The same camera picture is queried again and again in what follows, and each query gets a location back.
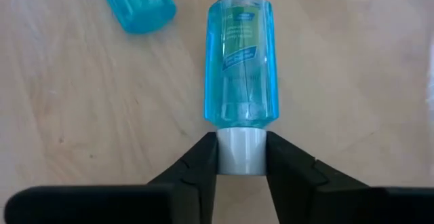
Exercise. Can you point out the blue mouthwash bottle white cap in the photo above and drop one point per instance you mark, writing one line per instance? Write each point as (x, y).
(139, 3)
(240, 64)

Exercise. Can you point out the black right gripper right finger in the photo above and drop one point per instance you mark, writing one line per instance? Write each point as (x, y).
(298, 190)

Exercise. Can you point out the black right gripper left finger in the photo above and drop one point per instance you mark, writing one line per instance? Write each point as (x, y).
(196, 183)

